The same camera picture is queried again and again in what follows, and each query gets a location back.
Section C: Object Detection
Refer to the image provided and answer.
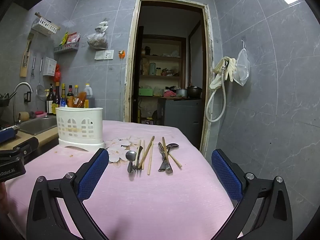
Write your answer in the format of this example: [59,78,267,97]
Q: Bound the clear plastic bag on wall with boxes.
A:
[234,49,250,87]

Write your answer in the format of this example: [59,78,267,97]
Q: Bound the white plastic jug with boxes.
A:
[83,84,95,108]

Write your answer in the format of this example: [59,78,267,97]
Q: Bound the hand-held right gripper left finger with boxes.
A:
[26,148,110,240]

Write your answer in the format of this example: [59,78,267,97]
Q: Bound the white wall basket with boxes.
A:
[31,17,58,36]

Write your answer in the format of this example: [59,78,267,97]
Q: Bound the seasoning packets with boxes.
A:
[61,32,81,46]

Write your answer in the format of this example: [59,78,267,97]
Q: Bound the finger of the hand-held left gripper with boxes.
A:
[0,137,40,164]
[0,127,18,144]

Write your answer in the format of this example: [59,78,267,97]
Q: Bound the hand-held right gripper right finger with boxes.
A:
[211,149,293,240]

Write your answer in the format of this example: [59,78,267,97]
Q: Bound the hanging plastic bag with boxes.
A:
[87,20,108,50]

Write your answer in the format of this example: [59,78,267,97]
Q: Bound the wooden cutting board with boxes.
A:
[20,51,30,77]

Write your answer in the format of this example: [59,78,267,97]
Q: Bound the hanging spatula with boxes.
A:
[26,32,35,55]

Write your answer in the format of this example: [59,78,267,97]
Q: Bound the orange packet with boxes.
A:
[74,91,88,108]

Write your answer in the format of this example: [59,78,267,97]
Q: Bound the white plastic utensil holder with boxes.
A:
[55,107,105,152]

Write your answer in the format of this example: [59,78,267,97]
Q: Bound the yellow label sauce bottle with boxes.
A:
[67,85,74,108]

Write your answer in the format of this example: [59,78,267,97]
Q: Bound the pink floral tablecloth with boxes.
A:
[5,119,240,240]

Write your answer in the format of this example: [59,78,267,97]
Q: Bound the hanging metal strainer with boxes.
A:
[37,58,47,98]

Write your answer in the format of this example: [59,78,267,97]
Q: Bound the white wall box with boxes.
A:
[42,57,57,77]

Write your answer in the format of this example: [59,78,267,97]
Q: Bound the steel sink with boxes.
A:
[19,117,58,135]

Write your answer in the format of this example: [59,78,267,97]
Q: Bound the black pot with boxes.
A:
[187,85,202,99]

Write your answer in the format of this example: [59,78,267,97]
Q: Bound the worn door frame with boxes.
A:
[124,0,215,155]

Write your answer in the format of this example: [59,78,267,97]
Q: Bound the dark sauce bottle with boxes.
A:
[46,84,56,115]

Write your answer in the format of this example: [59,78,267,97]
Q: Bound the grey wall shelf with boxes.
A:
[54,42,80,54]

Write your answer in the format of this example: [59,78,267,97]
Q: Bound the white hose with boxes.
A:
[205,62,228,123]

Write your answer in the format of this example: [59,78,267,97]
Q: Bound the blue label bottle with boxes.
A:
[60,84,67,108]

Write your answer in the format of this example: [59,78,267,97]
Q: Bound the grey cabinet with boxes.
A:
[157,97,202,147]

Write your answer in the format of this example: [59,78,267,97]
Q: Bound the metal faucet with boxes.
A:
[12,82,34,125]

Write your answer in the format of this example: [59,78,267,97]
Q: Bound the large metal spoon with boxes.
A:
[164,143,180,174]

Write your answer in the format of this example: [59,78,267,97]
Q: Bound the wooden shelf unit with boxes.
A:
[139,35,187,98]

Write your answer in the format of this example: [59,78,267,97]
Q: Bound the metal fork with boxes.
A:
[132,147,143,173]

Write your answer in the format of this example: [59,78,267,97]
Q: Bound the cream rubber glove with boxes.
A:
[225,58,237,82]
[209,57,228,89]

